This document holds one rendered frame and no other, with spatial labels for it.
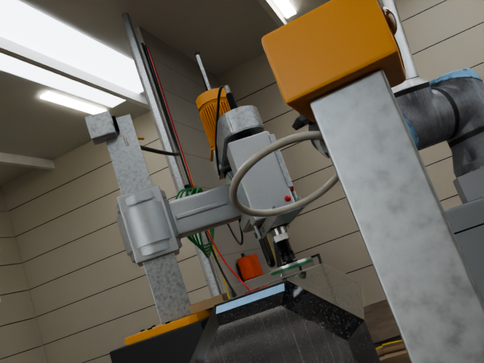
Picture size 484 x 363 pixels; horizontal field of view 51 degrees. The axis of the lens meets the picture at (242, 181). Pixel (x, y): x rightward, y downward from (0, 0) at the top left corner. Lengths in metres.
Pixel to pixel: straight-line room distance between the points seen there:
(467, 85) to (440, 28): 6.18
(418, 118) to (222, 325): 1.12
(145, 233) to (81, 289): 6.36
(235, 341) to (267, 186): 0.81
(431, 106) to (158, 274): 2.02
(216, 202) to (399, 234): 2.64
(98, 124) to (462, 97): 2.20
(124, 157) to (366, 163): 2.70
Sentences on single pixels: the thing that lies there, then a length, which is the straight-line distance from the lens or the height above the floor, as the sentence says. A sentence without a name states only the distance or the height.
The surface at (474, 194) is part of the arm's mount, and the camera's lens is 1.43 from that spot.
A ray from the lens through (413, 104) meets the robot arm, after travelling 1.39.
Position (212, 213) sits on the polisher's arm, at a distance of 3.10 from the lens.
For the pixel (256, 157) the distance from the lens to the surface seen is 1.74.
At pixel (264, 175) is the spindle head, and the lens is 2.51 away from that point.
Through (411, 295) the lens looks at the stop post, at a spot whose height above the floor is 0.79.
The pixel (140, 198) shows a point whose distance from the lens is 3.02.
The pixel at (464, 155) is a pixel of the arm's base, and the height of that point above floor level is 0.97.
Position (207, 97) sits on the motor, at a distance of 3.32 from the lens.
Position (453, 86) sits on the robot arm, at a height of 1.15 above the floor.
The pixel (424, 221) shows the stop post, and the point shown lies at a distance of 0.51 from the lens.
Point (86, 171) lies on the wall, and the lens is 9.18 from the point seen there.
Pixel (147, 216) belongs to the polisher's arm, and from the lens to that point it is 2.98.
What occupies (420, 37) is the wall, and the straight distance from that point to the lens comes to 7.65.
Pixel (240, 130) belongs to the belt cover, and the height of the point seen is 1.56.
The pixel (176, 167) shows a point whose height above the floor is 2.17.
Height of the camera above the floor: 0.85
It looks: 11 degrees up
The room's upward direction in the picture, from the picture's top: 20 degrees counter-clockwise
